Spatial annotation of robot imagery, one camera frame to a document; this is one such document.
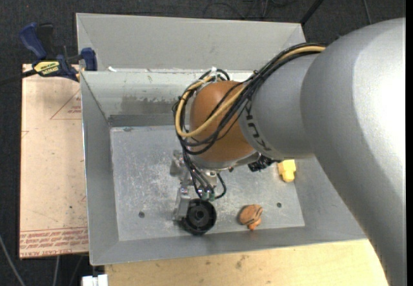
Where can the black cylinder on white bracket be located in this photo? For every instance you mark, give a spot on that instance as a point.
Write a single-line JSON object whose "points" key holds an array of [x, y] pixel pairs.
{"points": [[258, 164]]}

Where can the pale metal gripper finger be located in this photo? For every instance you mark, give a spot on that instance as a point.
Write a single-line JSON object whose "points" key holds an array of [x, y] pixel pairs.
{"points": [[182, 208]]}

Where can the grey metal bin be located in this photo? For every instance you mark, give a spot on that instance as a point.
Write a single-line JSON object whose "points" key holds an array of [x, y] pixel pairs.
{"points": [[145, 162]]}

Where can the orange-brown toy animal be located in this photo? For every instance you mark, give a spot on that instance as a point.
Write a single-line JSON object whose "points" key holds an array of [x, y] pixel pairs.
{"points": [[249, 214]]}

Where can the brown cardboard board, red print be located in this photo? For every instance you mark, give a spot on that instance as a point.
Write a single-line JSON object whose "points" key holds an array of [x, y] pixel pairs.
{"points": [[51, 162]]}

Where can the yellow plastic block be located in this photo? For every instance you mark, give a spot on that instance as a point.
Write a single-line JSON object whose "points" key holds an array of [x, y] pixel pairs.
{"points": [[286, 169]]}

